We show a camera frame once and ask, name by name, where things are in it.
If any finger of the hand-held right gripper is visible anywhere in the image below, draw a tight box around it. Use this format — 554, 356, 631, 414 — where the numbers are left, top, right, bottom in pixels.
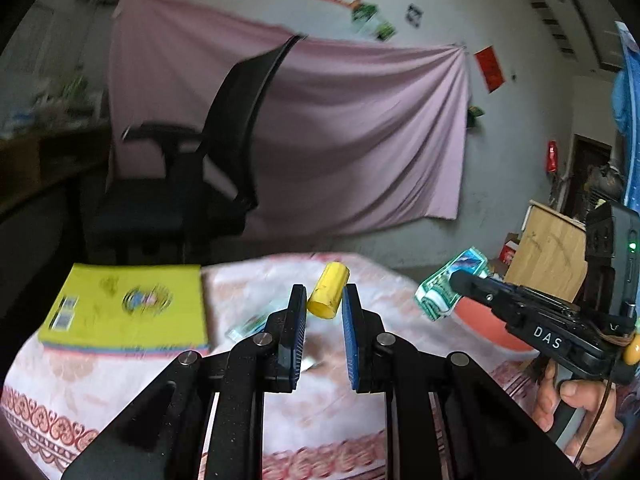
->
447, 270, 511, 311

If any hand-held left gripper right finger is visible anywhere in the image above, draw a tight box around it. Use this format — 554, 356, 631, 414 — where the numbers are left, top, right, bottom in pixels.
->
341, 284, 583, 480

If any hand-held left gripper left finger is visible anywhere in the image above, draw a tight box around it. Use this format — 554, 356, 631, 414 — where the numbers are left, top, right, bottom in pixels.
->
60, 284, 307, 480

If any green wrapper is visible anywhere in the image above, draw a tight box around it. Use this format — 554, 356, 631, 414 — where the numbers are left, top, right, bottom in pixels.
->
415, 247, 491, 322

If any orange bin with white rim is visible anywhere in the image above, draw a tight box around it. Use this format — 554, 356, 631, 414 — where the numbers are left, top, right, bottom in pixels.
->
452, 295, 546, 358

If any silver wrapper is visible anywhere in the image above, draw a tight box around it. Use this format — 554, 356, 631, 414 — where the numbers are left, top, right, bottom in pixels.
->
225, 312, 271, 343

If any yellow cylinder tube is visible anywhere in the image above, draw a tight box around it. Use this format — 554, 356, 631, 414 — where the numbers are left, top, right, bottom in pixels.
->
306, 261, 351, 321

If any person's right hand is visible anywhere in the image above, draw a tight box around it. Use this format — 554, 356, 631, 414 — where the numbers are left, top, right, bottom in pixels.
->
531, 360, 626, 466

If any red white cardboard box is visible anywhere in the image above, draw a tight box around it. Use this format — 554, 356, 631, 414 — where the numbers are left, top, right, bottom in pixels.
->
497, 232, 521, 268

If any large wooden panel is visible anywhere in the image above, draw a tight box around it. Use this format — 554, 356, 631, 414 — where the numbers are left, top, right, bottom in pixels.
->
504, 200, 588, 303

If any dark doorway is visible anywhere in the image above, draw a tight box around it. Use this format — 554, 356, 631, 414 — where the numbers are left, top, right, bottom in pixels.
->
570, 134, 613, 211

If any yellow book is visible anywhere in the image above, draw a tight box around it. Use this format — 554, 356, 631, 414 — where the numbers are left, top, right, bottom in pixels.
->
37, 262, 211, 361

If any pink hanging cloth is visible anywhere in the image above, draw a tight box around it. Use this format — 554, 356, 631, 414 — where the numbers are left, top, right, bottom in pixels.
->
107, 0, 473, 236

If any floral tablecloth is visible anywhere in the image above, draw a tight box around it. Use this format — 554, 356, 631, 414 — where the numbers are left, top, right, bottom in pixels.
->
0, 252, 576, 480

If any black office chair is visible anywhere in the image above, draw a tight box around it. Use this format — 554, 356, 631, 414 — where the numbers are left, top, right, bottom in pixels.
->
82, 35, 306, 266

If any red paper envelope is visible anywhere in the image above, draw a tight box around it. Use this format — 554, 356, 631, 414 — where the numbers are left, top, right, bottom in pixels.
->
474, 46, 506, 93

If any pile of papers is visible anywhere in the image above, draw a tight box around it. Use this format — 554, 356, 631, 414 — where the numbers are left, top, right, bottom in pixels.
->
0, 75, 96, 136

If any wooden wall desk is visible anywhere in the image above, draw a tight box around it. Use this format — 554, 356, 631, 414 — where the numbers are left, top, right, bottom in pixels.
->
0, 120, 108, 216

